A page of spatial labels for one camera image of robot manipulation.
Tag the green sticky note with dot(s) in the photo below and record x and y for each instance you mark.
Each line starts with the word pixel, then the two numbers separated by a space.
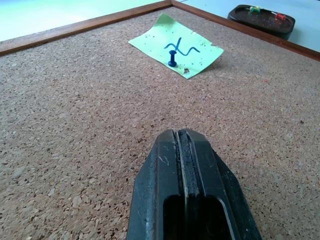
pixel 172 42

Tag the yellow green pushpin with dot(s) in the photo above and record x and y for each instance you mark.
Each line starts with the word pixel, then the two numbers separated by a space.
pixel 255 9

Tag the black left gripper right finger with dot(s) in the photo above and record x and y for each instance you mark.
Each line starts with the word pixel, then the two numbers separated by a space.
pixel 220 190

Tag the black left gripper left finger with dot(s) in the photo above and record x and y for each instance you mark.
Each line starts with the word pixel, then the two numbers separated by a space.
pixel 150 190

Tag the cork board with wooden frame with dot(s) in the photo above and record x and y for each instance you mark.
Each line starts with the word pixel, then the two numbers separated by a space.
pixel 87 112

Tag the blue pushpin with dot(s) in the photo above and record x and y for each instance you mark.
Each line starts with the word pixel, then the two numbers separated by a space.
pixel 172 59

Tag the dark oval tray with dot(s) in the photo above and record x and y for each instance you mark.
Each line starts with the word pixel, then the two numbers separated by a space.
pixel 265 21

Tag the red pushpin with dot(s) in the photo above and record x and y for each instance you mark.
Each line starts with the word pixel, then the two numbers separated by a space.
pixel 280 16

